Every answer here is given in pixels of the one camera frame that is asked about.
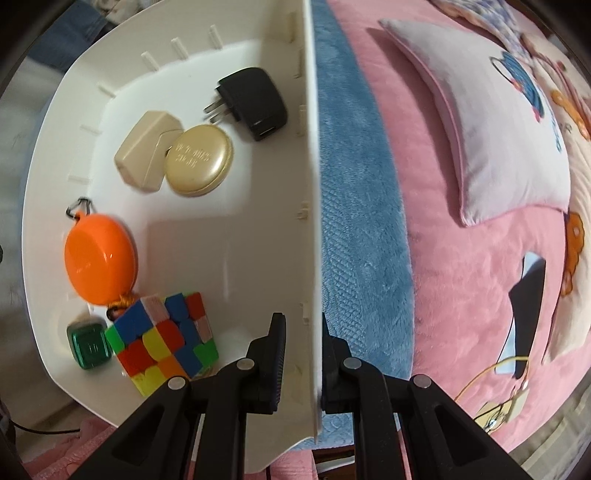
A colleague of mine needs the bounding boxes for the beige plastic box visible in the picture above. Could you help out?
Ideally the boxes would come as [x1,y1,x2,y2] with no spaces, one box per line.
[114,110,184,193]

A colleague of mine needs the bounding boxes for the pink bedsheet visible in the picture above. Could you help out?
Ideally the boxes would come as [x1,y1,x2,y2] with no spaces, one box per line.
[323,0,583,453]

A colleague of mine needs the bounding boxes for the multicoloured puzzle cube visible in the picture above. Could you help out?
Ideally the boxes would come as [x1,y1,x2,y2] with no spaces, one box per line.
[105,292,220,398]

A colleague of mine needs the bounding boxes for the green bottle with gold cap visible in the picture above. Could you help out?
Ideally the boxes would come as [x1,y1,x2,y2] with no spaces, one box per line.
[66,314,114,371]

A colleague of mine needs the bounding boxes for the gold round compact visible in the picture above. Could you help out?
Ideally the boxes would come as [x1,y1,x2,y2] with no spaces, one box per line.
[165,124,234,198]

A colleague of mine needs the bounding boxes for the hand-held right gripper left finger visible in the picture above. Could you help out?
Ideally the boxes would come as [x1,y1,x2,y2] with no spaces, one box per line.
[69,312,287,480]

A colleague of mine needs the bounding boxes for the black flat device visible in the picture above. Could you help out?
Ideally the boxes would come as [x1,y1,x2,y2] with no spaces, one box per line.
[508,253,548,379]

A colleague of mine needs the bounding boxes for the white plastic storage bin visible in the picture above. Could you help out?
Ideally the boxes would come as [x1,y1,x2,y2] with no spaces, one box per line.
[22,0,324,474]

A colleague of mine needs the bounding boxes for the purple floral cloth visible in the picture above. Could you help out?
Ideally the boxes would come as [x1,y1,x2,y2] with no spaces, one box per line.
[434,0,522,51]

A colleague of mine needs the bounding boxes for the yellow cable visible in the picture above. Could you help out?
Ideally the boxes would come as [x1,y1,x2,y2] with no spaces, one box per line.
[455,355,532,402]

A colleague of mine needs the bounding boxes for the white printed pillow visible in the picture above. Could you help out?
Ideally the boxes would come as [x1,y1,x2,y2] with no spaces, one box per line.
[379,18,573,227]

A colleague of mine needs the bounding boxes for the orange round case with carabiner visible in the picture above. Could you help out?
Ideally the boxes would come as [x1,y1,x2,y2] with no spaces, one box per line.
[64,198,139,319]

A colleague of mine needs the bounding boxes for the blue plush blanket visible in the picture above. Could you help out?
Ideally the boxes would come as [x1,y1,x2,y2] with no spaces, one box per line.
[309,0,416,450]

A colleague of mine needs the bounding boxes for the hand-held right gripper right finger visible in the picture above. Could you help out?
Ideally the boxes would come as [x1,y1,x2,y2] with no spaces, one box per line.
[321,314,529,480]

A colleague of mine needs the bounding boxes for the black plug adapter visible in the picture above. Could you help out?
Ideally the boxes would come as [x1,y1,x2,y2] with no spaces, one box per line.
[203,67,289,141]

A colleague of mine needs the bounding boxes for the blue jeans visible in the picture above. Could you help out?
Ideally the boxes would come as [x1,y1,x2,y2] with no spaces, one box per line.
[23,0,134,75]

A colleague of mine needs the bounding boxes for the black cable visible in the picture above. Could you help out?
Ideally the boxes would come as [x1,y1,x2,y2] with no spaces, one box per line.
[0,397,81,435]

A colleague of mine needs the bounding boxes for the pink cartoon quilt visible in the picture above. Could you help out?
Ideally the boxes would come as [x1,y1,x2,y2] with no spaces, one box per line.
[429,0,591,365]

